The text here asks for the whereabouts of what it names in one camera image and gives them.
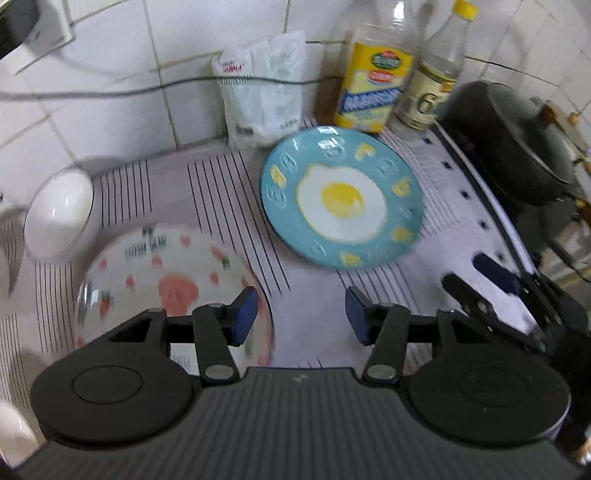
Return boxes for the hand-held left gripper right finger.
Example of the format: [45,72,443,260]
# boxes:
[345,286,498,387]

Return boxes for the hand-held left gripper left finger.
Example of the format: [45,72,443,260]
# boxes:
[109,286,259,387]

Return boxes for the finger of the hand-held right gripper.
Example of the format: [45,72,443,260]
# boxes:
[473,253,525,296]
[442,274,546,354]

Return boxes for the strawberry print plate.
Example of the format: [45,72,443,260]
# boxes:
[74,224,276,368]

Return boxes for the blue plate with egg print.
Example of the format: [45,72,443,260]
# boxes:
[259,126,424,271]

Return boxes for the white bowl with black rim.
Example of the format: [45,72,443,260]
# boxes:
[23,166,96,260]

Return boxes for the striped table mat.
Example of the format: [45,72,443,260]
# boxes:
[0,124,555,370]

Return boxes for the gas stove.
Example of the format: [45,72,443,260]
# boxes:
[522,185,591,282]

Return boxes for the black wok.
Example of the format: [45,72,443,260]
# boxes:
[438,80,583,207]

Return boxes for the glass wok lid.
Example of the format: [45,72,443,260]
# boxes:
[485,83,580,185]

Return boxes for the yellow cap vinegar bottle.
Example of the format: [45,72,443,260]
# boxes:
[390,0,479,136]

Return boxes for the white plastic bag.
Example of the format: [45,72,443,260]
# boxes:
[211,30,308,150]

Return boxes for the yellow label oil bottle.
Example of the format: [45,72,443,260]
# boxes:
[332,0,417,135]

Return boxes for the white power adapter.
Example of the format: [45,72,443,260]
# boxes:
[0,0,75,73]

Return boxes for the black cable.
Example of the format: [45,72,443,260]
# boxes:
[0,76,345,101]

